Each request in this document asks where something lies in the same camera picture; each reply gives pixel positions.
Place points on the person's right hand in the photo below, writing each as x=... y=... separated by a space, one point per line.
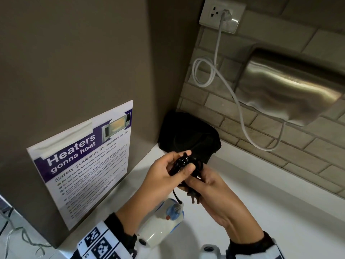
x=215 y=202

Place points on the person's left hand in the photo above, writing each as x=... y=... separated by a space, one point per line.
x=156 y=180

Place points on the blue and white hair dryer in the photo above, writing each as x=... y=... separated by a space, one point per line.
x=159 y=226

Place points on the black fabric bag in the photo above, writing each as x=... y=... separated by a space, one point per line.
x=194 y=132

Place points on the person's left forearm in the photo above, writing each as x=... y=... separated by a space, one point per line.
x=129 y=218

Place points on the person's right forearm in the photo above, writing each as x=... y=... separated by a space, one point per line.
x=250 y=237

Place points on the right wristband with marker tags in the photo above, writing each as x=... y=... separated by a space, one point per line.
x=258 y=249

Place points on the purple and white poster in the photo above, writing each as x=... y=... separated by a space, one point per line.
x=81 y=169

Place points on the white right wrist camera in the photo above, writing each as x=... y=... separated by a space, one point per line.
x=213 y=252

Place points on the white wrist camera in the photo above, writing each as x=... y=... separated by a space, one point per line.
x=213 y=252
x=141 y=241

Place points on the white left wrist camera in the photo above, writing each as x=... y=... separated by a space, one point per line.
x=141 y=241

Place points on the steel wall hand dryer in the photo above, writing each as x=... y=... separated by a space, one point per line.
x=285 y=88

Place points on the white wall socket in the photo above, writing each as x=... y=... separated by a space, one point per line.
x=213 y=10

